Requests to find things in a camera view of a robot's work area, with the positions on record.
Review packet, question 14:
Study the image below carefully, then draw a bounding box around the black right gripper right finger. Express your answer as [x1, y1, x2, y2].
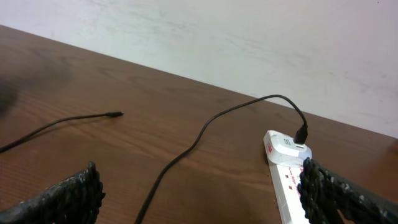
[298, 157, 397, 224]

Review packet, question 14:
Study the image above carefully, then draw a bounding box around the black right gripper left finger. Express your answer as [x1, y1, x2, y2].
[1, 162, 105, 224]

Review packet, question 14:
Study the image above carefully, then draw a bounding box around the black USB charging cable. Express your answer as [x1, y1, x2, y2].
[0, 94, 308, 224]

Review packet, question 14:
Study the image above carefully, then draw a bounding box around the white USB charger plug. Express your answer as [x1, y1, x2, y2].
[263, 130, 312, 167]

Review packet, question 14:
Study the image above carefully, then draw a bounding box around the white power strip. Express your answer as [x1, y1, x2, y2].
[267, 159, 309, 224]

